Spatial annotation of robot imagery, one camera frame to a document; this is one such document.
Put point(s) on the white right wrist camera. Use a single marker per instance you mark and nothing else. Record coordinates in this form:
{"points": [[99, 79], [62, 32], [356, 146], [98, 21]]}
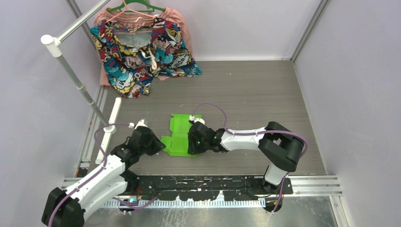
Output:
{"points": [[193, 119]]}

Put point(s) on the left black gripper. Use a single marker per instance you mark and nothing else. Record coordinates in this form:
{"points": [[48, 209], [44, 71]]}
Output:
{"points": [[158, 145]]}

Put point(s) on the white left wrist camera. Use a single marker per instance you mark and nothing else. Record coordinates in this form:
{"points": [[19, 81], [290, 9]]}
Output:
{"points": [[140, 123]]}

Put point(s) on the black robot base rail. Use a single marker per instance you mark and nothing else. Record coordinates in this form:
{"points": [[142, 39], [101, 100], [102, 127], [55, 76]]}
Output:
{"points": [[204, 187]]}

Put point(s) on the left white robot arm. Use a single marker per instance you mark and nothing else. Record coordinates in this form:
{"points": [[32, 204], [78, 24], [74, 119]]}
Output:
{"points": [[72, 206]]}

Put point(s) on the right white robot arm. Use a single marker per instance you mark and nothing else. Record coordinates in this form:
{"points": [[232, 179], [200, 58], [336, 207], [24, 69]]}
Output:
{"points": [[280, 146]]}

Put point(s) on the colorful patterned shirt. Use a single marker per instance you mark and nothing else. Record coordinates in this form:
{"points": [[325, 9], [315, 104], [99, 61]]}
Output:
{"points": [[134, 49]]}

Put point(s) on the metal clothes rack pole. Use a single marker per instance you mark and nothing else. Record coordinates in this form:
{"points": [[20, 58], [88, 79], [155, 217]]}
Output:
{"points": [[53, 46]]}

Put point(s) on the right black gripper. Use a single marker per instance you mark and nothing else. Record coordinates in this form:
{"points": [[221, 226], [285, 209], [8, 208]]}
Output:
{"points": [[193, 149]]}

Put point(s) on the green clothes hanger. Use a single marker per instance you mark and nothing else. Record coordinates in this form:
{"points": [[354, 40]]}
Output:
{"points": [[142, 6]]}

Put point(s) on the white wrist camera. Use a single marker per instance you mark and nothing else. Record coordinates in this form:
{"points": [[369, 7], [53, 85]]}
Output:
{"points": [[140, 123], [193, 119]]}

